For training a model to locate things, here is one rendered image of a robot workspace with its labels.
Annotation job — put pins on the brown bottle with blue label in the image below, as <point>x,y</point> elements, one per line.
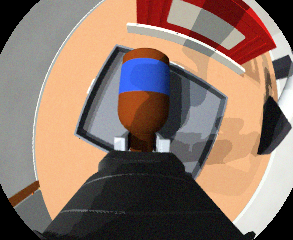
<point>144,92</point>

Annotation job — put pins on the red crate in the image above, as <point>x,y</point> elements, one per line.
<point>221,24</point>

